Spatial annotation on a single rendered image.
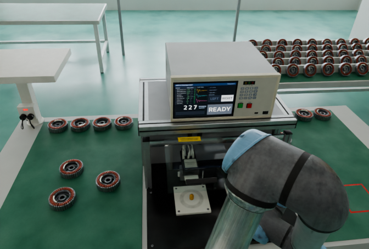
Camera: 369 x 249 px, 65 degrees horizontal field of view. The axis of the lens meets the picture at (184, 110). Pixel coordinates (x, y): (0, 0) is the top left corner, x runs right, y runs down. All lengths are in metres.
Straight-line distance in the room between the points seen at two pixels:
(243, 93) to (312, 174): 0.67
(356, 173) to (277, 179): 1.21
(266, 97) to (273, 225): 0.52
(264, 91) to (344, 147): 0.82
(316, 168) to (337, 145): 1.33
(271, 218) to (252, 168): 0.40
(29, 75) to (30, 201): 0.57
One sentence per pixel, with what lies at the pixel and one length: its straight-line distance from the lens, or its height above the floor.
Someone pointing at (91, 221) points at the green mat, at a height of 0.75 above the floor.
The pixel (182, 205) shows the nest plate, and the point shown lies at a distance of 1.31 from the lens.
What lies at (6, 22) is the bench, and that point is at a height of 0.73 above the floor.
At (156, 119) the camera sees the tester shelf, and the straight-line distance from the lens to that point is 1.21.
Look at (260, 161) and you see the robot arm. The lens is 0.58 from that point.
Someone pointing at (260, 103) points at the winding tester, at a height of 1.19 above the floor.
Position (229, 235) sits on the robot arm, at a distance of 0.66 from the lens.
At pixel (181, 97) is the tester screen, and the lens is 1.14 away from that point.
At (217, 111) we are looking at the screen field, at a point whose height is 1.16.
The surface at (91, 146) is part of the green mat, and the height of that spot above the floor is 0.75.
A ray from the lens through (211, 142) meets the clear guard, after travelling 1.18.
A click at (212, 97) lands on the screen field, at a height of 1.22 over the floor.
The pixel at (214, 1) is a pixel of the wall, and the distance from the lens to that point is 7.60.
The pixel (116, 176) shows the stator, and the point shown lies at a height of 0.79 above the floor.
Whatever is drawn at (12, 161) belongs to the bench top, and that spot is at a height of 0.75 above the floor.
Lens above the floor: 1.81
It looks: 33 degrees down
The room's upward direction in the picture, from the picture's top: 2 degrees clockwise
